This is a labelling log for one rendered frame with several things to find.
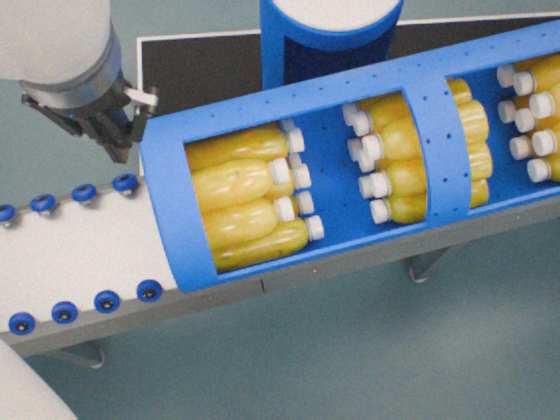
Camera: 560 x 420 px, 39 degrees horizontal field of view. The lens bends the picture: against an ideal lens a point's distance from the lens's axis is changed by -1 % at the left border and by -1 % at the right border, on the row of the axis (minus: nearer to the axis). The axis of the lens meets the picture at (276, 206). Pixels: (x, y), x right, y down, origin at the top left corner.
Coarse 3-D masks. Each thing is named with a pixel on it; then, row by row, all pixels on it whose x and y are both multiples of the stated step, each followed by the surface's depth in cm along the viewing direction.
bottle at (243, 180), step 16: (240, 160) 121; (256, 160) 121; (192, 176) 120; (208, 176) 119; (224, 176) 119; (240, 176) 119; (256, 176) 119; (272, 176) 121; (208, 192) 119; (224, 192) 119; (240, 192) 120; (256, 192) 120; (208, 208) 120
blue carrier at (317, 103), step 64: (384, 64) 124; (448, 64) 120; (192, 128) 117; (320, 128) 140; (448, 128) 116; (512, 128) 145; (192, 192) 113; (320, 192) 142; (448, 192) 119; (512, 192) 137; (192, 256) 116; (320, 256) 125
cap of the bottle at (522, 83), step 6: (522, 72) 130; (516, 78) 131; (522, 78) 129; (528, 78) 129; (516, 84) 131; (522, 84) 129; (528, 84) 129; (516, 90) 132; (522, 90) 130; (528, 90) 130
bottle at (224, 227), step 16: (224, 208) 123; (240, 208) 123; (256, 208) 123; (272, 208) 124; (208, 224) 122; (224, 224) 122; (240, 224) 122; (256, 224) 123; (272, 224) 124; (208, 240) 122; (224, 240) 123; (240, 240) 124
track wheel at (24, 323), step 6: (18, 312) 134; (24, 312) 134; (12, 318) 133; (18, 318) 133; (24, 318) 133; (30, 318) 134; (12, 324) 133; (18, 324) 134; (24, 324) 134; (30, 324) 134; (12, 330) 134; (18, 330) 134; (24, 330) 135; (30, 330) 135
